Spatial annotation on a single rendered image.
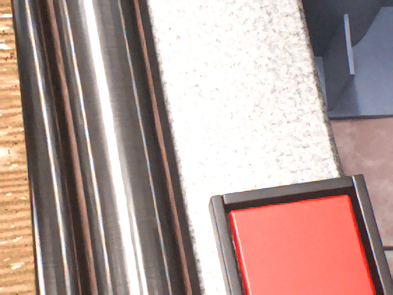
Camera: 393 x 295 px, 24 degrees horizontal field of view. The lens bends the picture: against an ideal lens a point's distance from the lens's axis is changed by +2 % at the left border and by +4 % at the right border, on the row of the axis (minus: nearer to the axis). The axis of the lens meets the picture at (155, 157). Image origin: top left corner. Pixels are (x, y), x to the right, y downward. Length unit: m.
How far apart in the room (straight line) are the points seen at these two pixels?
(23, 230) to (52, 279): 0.03
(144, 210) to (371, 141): 1.06
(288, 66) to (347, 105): 1.00
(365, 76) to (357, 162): 0.14
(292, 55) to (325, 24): 0.93
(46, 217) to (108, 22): 0.11
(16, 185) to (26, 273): 0.04
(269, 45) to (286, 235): 0.11
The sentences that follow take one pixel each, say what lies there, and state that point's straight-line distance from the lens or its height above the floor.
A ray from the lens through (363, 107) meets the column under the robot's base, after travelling 1.51.
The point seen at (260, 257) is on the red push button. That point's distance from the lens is 0.45.
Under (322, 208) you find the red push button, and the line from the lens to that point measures 0.46.
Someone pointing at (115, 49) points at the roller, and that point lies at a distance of 0.49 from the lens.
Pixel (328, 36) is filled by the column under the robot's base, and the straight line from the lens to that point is 1.47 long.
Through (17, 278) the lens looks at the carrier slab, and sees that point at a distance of 0.44.
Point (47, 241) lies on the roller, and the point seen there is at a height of 0.92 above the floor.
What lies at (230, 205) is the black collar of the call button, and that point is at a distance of 0.45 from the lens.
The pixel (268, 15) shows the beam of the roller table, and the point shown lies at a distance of 0.51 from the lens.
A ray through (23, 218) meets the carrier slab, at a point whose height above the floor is 0.94.
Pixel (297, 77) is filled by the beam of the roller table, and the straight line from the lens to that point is 0.50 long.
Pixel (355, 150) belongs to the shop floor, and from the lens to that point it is 1.49.
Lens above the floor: 1.36
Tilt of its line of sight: 71 degrees down
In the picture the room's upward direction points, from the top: 6 degrees clockwise
